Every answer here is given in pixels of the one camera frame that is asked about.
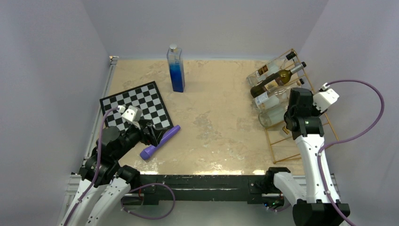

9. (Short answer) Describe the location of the blue square glass bottle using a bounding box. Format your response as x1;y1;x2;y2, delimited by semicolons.
167;44;185;93

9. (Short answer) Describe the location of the clear wine bottle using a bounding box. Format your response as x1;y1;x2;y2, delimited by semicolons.
258;104;287;128

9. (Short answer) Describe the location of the clear round short bottle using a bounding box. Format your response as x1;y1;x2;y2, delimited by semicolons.
253;80;304;112

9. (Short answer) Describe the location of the dark green wine bottle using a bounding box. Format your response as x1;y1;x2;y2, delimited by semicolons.
250;62;307;98

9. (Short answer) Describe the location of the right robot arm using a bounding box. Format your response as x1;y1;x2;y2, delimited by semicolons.
262;88;350;226

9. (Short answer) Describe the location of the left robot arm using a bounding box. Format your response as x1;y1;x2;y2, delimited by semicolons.
60;120;168;226

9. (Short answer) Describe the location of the clear bottle black cap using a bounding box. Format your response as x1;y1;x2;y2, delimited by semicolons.
247;50;298;87

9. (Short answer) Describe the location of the purple flashlight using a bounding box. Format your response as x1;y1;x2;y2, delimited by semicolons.
140;125;181;161

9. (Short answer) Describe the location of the black white chessboard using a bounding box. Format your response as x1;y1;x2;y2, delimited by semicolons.
99;81;174;129

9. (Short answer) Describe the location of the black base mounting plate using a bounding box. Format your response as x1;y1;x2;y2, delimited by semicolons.
122;175;285;209

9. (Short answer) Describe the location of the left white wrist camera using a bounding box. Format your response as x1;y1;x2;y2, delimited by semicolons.
118;105;143;129

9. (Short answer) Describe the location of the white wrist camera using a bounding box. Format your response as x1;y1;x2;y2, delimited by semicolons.
118;105;143;129
313;83;340;112

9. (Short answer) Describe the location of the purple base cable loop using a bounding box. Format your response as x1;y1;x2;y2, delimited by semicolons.
120;184;176;221

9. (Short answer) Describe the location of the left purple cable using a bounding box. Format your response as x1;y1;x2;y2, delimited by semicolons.
64;107;122;226

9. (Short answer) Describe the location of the gold wire wine rack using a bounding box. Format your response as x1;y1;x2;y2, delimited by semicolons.
264;49;334;164

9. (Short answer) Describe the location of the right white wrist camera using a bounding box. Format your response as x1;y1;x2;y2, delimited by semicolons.
313;83;340;112

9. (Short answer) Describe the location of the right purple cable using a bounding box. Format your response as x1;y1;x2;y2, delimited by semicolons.
317;79;385;226

